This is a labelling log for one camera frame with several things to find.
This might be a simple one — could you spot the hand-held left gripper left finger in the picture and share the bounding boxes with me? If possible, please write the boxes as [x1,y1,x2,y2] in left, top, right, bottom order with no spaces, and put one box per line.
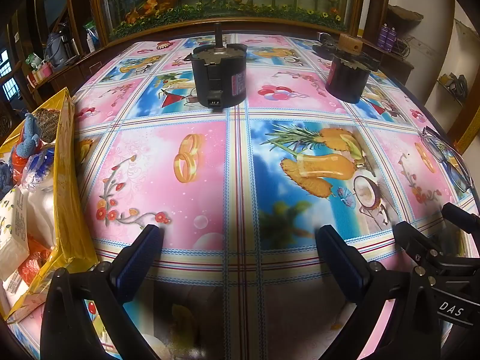
[40,224,166,360]

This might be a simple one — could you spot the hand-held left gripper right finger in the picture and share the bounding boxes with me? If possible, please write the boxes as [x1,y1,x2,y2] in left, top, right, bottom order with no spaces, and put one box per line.
[316,225,454,360]

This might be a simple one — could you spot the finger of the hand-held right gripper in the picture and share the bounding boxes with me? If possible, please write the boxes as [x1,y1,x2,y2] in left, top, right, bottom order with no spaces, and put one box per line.
[393,220,463,271]
[442,202,480,234]

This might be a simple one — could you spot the orange plastic bag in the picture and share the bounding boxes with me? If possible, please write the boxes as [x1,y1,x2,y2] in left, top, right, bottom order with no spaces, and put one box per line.
[17,234,55,289]

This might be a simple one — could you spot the yellow cardboard box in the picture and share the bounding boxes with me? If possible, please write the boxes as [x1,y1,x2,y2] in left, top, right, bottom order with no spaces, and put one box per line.
[0,87,99,321]

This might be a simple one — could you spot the brown knitted cloth roll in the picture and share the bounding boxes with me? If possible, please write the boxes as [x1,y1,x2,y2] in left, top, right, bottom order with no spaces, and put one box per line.
[34,108,62,144]

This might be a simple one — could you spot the eyeglasses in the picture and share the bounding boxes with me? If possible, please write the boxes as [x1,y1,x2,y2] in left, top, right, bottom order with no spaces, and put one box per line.
[420,125,475,193]

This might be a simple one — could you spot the printed tablecloth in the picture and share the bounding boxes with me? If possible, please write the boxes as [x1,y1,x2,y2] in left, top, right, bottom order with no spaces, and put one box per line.
[7,33,480,360]

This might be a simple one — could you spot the lemon print tissue pack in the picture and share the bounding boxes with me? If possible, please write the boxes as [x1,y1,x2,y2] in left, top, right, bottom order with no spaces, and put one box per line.
[0,185,31,282]

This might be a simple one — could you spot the blue white plastic packet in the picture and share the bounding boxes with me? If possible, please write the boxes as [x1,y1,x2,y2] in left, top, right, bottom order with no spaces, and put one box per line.
[20,148,57,188]

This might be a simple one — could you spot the red blue crochet toy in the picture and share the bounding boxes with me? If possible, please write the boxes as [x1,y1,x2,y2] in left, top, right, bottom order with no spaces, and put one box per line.
[9,112,42,169]

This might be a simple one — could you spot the dark motor with cork cap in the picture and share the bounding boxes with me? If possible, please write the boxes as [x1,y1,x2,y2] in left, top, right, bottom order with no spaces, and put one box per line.
[324,33,380,104]

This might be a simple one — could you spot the purple bottles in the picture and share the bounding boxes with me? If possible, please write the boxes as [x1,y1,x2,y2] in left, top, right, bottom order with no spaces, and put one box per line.
[380,24,398,49]

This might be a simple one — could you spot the wooden cabinet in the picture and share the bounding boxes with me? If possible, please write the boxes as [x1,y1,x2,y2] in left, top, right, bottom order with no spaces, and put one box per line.
[34,26,124,98]

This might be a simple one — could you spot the black motor with shaft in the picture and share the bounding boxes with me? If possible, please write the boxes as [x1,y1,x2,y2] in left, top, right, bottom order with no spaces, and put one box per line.
[189,22,248,111]

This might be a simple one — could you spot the black textured case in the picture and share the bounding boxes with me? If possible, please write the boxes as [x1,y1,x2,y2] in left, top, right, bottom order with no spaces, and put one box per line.
[313,32,340,61]

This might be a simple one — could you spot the blue thermos jug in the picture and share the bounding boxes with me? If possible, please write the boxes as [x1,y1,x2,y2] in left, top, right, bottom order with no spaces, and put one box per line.
[45,32,70,68]

